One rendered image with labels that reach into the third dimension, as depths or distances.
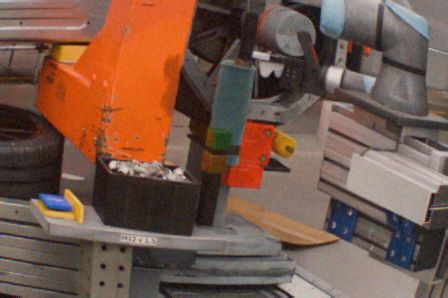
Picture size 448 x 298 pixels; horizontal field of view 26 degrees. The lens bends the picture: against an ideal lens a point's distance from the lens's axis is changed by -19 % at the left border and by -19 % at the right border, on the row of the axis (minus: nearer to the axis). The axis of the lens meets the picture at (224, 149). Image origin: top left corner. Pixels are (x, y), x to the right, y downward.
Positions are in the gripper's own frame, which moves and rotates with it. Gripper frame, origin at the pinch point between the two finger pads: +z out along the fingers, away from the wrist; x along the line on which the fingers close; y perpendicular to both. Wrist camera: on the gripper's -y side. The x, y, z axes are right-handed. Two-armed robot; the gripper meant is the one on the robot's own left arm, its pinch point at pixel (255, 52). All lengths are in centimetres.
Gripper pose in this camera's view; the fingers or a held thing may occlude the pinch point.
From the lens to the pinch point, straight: 289.6
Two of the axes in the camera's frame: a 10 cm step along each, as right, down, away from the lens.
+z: -9.3, -2.2, 3.0
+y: -1.9, 9.7, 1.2
